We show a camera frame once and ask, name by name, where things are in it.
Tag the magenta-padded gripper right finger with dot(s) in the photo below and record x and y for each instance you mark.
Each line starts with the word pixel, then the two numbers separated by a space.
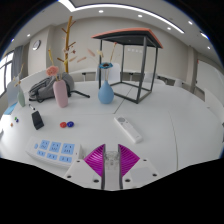
pixel 128 163

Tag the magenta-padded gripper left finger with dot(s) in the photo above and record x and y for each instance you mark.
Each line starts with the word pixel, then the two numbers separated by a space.
pixel 95 163

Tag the white remote control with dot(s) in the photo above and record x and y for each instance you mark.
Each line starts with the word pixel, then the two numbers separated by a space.
pixel 128 129

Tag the white power strip blue sockets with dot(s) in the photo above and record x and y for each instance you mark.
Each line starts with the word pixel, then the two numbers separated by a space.
pixel 53 150

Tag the blue round disc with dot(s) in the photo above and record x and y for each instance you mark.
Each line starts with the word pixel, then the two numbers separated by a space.
pixel 70 124

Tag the red round disc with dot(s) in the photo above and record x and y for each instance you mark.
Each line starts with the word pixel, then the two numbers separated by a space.
pixel 63 124

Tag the blue vase with dried flowers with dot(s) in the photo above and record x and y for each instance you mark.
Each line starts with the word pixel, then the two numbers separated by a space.
pixel 106 93

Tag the black rectangular box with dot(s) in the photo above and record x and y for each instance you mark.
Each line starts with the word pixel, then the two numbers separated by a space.
pixel 37 120

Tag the pink vase with flower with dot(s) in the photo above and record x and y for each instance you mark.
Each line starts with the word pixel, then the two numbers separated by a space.
pixel 60 93

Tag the black marker pen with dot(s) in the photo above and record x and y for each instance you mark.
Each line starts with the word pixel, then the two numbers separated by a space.
pixel 31 107

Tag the white chairs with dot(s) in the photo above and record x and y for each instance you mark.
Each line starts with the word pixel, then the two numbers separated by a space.
pixel 115 75

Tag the grey backpack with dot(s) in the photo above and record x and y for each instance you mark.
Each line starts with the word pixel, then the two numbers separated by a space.
pixel 43 89

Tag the small orange piece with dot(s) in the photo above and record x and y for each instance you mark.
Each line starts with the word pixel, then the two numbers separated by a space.
pixel 11 125

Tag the green vase with dried stems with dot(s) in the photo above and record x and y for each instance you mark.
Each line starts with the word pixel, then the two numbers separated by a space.
pixel 21 98

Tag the white desk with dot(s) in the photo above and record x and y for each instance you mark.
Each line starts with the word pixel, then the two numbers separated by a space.
pixel 215 106

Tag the white chair with blue cushion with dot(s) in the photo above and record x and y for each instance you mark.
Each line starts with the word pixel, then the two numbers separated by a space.
pixel 11 96

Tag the wooden coat rack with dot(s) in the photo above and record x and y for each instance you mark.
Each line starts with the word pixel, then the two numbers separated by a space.
pixel 68 43

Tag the window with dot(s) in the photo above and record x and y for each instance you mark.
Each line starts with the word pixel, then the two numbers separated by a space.
pixel 5 75

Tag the grey curtain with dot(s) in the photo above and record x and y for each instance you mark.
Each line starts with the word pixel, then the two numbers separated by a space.
pixel 17 61

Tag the round ceiling lights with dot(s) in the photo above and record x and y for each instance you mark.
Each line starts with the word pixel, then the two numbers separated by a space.
pixel 100 11

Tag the long ceiling strip light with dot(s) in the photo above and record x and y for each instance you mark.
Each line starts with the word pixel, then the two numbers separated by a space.
pixel 66 4

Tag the white wall board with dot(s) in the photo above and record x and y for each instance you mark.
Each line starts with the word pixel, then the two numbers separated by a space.
pixel 210 80

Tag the black-frame stool with orange top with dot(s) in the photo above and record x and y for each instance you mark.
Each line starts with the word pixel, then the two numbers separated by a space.
pixel 130 36

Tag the round wall clock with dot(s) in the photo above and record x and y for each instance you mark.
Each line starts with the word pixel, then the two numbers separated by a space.
pixel 36 45

